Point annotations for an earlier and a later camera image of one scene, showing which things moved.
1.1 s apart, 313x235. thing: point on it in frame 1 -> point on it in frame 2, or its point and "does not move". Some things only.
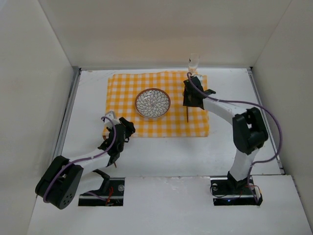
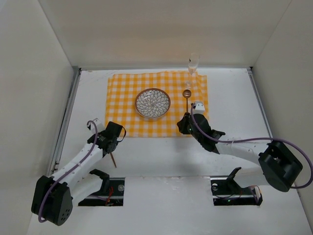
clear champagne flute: x=193 y=63 does not move
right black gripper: x=191 y=98 -> x=186 y=123
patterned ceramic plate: x=152 y=103 does not move
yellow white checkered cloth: x=180 y=121 does not move
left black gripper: x=117 y=146 -> x=110 y=147
